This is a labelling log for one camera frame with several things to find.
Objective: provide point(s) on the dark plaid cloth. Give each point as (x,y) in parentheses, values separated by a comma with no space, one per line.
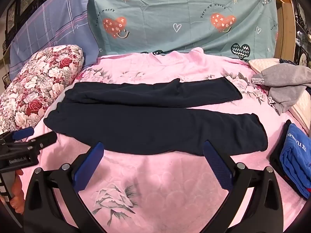
(288,61)

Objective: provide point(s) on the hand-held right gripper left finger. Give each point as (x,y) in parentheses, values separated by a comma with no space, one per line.
(89,166)

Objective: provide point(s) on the wooden bed frame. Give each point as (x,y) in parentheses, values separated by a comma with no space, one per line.
(284,29)

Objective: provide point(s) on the person's left hand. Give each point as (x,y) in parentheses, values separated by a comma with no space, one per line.
(18,196)

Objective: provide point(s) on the blue plaid pillow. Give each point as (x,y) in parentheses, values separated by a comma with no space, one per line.
(48,24)

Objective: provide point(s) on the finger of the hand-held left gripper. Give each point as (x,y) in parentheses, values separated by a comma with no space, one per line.
(45,139)
(23,133)

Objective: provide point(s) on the blue folded garment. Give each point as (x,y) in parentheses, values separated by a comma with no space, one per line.
(296,160)

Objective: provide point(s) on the pink floral bedsheet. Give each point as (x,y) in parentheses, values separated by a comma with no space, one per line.
(170,187)

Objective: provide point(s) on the black framed wall panel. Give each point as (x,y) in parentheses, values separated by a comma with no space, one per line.
(21,2)

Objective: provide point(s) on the teal heart print quilt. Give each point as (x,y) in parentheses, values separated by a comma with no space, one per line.
(170,17)

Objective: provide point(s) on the cream quilted pillow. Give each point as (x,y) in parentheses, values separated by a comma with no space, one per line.
(302,112)

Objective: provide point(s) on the dark navy sweatshirt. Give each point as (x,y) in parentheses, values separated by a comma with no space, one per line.
(145,126)

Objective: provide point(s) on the dark ornate shelf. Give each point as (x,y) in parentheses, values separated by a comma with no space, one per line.
(303,34)

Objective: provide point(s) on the red floral pillow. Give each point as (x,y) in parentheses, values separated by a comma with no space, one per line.
(36,89)

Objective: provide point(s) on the grey garment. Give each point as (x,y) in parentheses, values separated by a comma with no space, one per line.
(284,82)

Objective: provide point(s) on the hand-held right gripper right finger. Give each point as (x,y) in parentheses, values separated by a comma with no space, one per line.
(218,167)

